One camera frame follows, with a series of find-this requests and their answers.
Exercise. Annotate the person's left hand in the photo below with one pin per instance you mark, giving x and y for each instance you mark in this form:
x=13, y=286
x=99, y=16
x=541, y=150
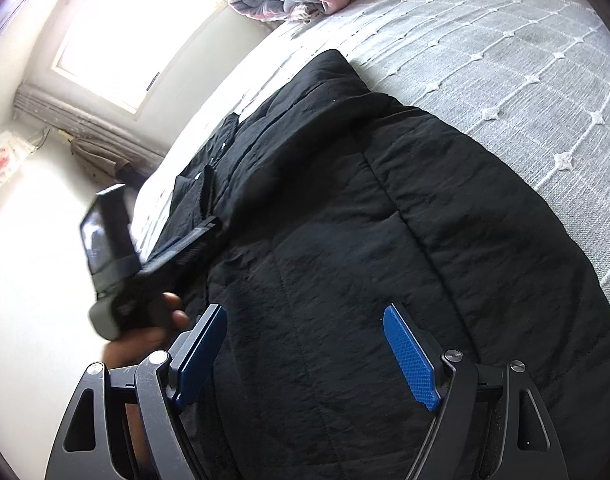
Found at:
x=155, y=335

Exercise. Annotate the brown hanging garment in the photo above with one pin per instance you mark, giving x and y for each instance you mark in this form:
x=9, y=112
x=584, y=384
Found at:
x=97, y=160

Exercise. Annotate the bright window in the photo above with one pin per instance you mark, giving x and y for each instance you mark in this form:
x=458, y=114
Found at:
x=135, y=25

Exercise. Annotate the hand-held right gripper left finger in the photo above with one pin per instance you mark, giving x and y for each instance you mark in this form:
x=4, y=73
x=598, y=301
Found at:
x=201, y=355

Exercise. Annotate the black quilted jacket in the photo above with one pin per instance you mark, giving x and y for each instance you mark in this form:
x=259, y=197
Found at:
x=335, y=220

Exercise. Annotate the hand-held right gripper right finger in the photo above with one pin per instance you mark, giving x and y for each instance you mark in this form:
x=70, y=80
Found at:
x=410, y=360

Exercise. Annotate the grey tufted bedspread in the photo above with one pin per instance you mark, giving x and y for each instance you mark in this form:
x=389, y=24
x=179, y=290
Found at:
x=485, y=60

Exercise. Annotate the person's left forearm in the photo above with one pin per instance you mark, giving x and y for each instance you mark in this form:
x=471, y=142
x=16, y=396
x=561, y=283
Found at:
x=137, y=435

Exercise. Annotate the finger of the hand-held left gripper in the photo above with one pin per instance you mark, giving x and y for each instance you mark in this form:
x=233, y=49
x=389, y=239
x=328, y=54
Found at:
x=185, y=252

